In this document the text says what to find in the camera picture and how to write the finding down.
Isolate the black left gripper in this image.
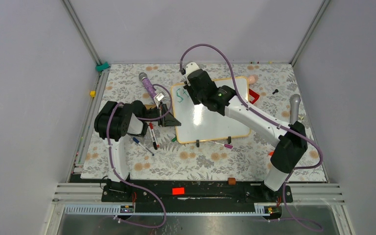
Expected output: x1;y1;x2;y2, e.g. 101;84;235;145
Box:
141;103;181;127

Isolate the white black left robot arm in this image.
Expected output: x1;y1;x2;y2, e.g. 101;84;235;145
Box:
94;100;181;201

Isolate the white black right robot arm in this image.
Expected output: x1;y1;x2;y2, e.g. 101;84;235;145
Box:
182;66;307;202

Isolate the yellow framed whiteboard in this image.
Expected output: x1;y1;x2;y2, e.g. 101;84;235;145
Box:
171;83;251;143

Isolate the pink capped whiteboard marker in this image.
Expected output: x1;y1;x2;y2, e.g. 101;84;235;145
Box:
210;141;233;149

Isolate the golden brown microphone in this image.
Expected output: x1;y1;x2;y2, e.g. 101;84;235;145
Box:
144;104;157;109

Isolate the red capped marker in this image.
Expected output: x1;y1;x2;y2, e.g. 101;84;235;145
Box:
148;122;159;147

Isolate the black capped marker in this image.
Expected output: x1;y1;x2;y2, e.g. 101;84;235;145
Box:
150;129;159;150

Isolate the blue capped marker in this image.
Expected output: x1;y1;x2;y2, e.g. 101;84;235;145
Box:
132;137;155;156

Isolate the purple glitter microphone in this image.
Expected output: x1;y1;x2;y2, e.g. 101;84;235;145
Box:
139;72;157;99

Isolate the pink peach cylinder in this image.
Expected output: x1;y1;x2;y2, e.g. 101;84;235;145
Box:
247;74;259;85

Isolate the floral patterned table mat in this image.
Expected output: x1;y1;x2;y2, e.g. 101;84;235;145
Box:
81;63;322;182

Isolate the teal corner clip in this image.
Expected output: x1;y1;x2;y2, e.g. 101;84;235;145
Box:
95;62;110;72

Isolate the red tape label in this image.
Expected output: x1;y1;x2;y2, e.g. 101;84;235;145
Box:
171;187;185;195

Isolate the silver grey microphone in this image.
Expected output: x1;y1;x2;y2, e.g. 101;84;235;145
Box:
289;94;301;124

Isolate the small brown wooden block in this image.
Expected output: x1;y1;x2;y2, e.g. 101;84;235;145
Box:
227;177;236;186

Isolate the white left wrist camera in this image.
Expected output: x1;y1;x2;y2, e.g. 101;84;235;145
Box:
153;92;165;103

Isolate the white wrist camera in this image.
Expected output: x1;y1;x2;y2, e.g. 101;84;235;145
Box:
153;92;165;103
181;62;200;77

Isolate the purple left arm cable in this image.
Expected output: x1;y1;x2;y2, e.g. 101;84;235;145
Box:
106;83;174;229

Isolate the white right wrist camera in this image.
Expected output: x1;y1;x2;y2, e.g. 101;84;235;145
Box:
181;62;200;77

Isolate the red plastic frame box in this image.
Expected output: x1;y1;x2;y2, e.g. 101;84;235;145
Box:
248;89;260;104

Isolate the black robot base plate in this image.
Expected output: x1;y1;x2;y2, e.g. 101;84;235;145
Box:
101;180;293;212

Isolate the grey slotted cable duct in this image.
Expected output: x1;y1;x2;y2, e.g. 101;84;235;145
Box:
64;203;282;216

